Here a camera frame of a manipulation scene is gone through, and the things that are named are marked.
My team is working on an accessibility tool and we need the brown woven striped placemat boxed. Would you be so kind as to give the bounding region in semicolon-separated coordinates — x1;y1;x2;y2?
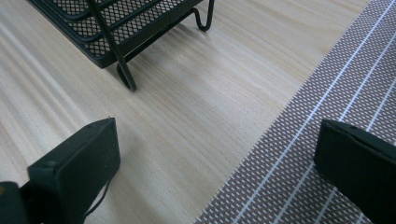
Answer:
193;0;396;224

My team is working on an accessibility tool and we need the black metal mesh rack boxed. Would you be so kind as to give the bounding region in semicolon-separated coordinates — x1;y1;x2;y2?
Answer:
27;0;216;92

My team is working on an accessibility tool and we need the thin black cable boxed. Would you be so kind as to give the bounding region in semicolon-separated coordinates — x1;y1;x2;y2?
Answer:
84;179;111;218

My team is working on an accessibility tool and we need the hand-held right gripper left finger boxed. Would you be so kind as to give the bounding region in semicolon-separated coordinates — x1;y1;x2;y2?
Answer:
27;117;121;224

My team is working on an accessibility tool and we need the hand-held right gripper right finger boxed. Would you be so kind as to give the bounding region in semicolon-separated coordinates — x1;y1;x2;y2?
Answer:
313;119;396;224

